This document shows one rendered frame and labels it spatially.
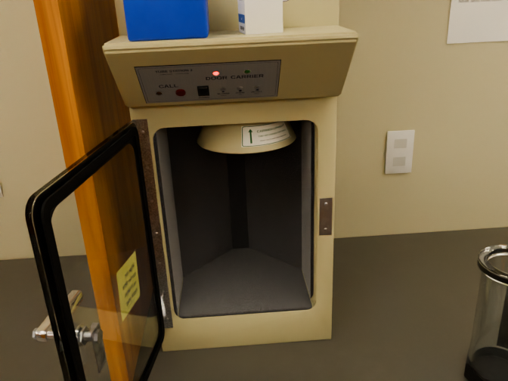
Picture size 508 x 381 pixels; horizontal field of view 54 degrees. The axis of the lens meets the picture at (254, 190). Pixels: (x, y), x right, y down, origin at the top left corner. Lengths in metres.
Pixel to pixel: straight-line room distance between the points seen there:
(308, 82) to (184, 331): 0.51
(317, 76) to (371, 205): 0.70
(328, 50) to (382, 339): 0.57
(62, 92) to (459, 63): 0.94
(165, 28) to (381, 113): 0.75
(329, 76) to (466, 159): 0.75
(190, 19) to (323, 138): 0.29
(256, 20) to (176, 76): 0.13
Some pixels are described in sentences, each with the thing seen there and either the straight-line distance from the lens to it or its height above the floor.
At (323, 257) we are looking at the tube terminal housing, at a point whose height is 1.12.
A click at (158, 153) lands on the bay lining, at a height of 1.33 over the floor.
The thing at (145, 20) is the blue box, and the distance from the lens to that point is 0.66.
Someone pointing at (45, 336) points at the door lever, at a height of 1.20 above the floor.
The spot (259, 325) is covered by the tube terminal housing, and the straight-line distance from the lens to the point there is 0.96.
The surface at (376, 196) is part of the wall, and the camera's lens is 1.35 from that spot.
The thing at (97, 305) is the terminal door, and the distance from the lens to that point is 0.66.
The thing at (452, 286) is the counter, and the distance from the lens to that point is 1.19.
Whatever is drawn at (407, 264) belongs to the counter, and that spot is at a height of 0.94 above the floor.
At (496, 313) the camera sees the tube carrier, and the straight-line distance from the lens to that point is 0.86.
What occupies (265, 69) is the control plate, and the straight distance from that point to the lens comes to 0.69.
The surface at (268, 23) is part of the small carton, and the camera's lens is 0.68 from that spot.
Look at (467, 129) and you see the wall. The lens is 1.38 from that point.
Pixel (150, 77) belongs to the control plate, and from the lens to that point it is 0.69.
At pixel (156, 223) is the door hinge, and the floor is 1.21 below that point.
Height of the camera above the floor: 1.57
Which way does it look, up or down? 23 degrees down
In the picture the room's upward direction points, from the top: 2 degrees counter-clockwise
